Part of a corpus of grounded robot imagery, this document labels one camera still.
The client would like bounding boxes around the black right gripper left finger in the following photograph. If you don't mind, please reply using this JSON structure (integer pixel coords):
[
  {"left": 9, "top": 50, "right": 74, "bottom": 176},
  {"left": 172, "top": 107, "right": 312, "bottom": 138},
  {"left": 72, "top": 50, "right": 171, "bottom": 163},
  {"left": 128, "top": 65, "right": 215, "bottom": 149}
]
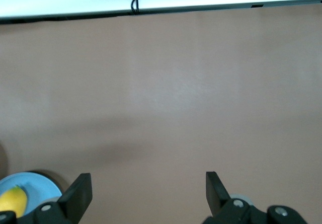
[{"left": 0, "top": 173, "right": 93, "bottom": 224}]

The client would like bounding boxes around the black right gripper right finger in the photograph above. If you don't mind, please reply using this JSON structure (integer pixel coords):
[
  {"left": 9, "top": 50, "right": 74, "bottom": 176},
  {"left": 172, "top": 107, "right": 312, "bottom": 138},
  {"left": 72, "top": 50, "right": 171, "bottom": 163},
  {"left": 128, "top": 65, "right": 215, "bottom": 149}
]
[{"left": 202, "top": 171, "right": 309, "bottom": 224}]

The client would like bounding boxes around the yellow lemon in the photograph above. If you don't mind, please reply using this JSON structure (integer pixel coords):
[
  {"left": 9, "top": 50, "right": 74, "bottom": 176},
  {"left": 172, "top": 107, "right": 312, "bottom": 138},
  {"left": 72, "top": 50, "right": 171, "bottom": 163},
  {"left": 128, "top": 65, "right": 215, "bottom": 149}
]
[{"left": 0, "top": 185, "right": 28, "bottom": 217}]

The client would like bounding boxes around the blue plate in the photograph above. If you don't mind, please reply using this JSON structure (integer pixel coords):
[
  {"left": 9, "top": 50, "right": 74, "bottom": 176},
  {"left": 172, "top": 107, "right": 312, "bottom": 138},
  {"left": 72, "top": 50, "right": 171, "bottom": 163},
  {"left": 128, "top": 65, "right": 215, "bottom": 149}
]
[{"left": 0, "top": 172, "right": 63, "bottom": 213}]

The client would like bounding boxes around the brown table cover mat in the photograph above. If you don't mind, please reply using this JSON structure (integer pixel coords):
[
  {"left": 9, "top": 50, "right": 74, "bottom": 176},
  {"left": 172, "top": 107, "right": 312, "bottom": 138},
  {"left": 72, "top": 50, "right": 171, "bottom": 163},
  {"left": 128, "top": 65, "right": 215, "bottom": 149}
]
[{"left": 0, "top": 4, "right": 322, "bottom": 224}]

